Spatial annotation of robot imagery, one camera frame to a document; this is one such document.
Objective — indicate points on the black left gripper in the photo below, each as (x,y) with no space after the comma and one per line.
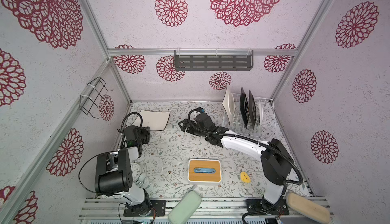
(145,131)

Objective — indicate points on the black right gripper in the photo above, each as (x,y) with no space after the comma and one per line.
(190,130)

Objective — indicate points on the white square plate black rim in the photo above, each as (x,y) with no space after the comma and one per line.
(229,104)

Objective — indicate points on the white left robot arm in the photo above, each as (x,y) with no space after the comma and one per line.
(114,175)

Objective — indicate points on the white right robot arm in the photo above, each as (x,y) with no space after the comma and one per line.
(276,161)

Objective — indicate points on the white alarm clock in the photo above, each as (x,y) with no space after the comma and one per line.
(139,174)

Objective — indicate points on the white wooden tissue box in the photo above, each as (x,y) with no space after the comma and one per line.
(204,171)

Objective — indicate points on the small white round plate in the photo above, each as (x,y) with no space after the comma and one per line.
(261,113)

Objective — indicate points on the yellow sponge piece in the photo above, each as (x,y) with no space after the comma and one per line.
(244,177)

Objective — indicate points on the beige padded cushion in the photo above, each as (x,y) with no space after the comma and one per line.
(308,208)

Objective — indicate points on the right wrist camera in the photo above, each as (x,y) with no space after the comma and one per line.
(200,110)

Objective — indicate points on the white wire dish rack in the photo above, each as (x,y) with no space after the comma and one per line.
(265,131)

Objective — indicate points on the black wire wall basket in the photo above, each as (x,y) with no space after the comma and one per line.
(87,102)

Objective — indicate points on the grey wall shelf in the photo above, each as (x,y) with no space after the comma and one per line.
(201,62)

